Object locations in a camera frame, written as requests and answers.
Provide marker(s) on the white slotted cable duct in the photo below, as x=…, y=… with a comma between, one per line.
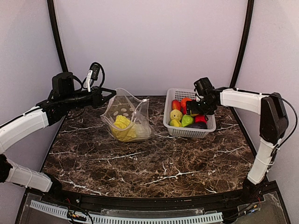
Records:
x=107, y=216

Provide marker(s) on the clear zip top bag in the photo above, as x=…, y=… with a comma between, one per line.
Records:
x=124, y=103

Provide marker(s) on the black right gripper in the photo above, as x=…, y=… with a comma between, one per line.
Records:
x=193, y=111

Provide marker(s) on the orange toy fruit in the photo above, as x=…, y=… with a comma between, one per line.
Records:
x=183, y=104

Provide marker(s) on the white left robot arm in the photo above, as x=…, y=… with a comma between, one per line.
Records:
x=63, y=98

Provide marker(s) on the cream toy apple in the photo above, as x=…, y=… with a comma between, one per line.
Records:
x=176, y=114

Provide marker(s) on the yellow napa cabbage toy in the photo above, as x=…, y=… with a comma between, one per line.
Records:
x=125, y=130

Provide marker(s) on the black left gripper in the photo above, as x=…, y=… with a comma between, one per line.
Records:
x=96, y=98

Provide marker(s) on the dark purple toy eggplant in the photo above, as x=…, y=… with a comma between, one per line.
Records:
x=198, y=125

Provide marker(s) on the red toy pepper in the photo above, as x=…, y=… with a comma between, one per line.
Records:
x=200, y=119

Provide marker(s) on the green yellow toy mango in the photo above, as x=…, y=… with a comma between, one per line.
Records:
x=175, y=123

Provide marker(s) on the white plastic basket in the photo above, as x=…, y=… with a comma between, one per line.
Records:
x=178, y=94

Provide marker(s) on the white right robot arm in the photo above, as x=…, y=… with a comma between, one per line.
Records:
x=269, y=120

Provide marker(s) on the light green toy fruit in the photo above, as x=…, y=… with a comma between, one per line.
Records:
x=187, y=120

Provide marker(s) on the red orange toy mango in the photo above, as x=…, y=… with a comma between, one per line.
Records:
x=176, y=105

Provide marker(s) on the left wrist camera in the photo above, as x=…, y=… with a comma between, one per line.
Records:
x=92, y=76

